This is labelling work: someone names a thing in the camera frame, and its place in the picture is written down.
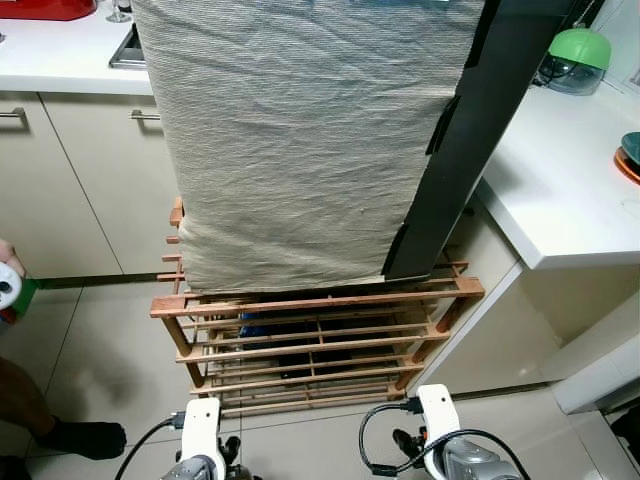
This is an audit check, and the red kitchen appliance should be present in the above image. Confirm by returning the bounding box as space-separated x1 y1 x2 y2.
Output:
0 0 99 22

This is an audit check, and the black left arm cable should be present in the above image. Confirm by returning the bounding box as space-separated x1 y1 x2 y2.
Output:
113 413 188 480

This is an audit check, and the beige base cabinet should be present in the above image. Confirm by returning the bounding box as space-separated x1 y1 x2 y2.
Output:
0 92 186 280

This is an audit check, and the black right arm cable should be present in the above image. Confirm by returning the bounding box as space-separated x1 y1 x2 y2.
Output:
359 397 425 478

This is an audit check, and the black tall appliance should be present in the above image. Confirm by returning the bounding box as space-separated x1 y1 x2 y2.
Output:
382 0 593 282

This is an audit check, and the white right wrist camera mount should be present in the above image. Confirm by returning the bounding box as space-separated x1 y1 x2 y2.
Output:
416 384 464 479

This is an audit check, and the teal plate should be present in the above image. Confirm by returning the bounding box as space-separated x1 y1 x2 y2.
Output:
620 131 640 167

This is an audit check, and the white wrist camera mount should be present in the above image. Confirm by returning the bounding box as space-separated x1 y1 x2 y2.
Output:
181 397 224 463
416 384 464 479

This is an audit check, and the green small object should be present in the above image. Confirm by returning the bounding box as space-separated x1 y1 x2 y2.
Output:
14 277 40 313

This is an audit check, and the beige woven cover cloth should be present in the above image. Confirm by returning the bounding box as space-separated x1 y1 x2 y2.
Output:
132 0 489 294

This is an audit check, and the steel faucet base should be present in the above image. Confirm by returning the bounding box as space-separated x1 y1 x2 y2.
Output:
106 0 135 24

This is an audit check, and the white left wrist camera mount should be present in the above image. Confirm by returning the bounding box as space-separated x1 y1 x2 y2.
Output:
181 397 224 463

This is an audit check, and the brown wooden slatted rack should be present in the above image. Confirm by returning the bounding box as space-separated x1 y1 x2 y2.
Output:
150 197 486 417

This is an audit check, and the person's foot in black sock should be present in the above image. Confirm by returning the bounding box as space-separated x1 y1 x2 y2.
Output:
38 417 128 462

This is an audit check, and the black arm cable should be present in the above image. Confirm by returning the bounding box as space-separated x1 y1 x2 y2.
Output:
113 413 188 480
359 397 425 478

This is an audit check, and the blue item inside rack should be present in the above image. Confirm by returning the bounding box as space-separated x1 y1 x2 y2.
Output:
239 314 269 338

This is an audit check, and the white round handheld device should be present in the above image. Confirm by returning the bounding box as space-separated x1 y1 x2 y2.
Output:
0 262 27 313

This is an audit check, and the steel kitchen sink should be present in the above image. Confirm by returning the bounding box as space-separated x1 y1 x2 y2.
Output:
108 22 148 71

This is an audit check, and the white corner counter cabinet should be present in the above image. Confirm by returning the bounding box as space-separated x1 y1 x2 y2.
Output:
405 75 640 416

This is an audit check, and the orange plate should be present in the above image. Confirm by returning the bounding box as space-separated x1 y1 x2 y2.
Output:
613 148 640 187

